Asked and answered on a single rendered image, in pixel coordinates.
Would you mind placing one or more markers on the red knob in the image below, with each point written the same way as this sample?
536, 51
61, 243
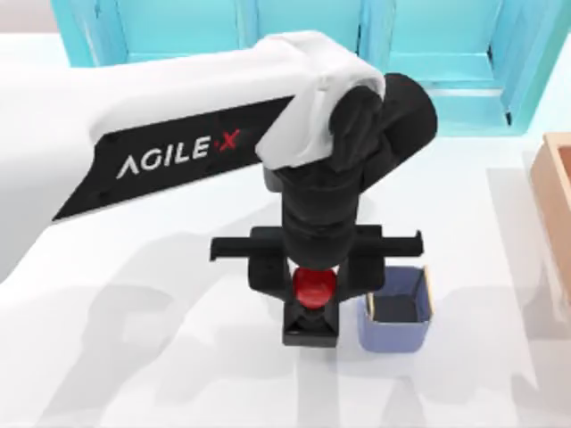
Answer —
313, 289

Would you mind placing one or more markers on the blue square plant pot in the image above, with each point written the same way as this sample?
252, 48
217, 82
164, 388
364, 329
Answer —
392, 336

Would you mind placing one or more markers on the shallow salmon-coloured box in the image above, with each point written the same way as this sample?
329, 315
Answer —
546, 200

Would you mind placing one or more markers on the light blue rack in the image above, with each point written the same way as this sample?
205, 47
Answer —
446, 31

